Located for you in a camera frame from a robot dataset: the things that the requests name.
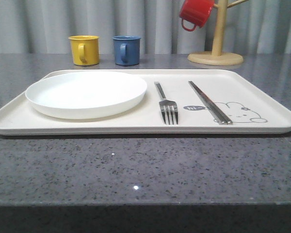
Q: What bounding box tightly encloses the stainless steel fork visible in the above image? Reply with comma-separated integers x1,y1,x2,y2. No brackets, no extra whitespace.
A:
154,82,178,125

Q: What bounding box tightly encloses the white round plate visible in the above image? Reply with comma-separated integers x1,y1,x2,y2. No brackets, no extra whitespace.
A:
25,71,147,119

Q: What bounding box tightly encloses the metal chopstick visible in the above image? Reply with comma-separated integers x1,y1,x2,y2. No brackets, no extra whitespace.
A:
188,81,227,126
190,81,234,125

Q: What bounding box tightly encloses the blue enamel mug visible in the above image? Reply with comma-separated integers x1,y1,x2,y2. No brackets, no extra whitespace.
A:
113,35,141,66

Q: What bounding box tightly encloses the yellow enamel mug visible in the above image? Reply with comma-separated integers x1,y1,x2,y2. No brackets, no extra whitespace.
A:
68,35,100,66

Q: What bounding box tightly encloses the wooden mug tree stand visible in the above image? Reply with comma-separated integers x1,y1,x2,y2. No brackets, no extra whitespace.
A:
188,0,247,66

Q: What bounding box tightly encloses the cream rabbit serving tray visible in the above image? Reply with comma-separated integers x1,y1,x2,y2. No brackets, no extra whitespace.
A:
0,69,291,135

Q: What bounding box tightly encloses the red enamel mug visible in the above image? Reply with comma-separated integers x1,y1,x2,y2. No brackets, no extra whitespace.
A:
179,0,215,32

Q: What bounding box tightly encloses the grey curtain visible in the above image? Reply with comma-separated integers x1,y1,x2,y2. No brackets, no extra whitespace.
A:
0,0,291,55

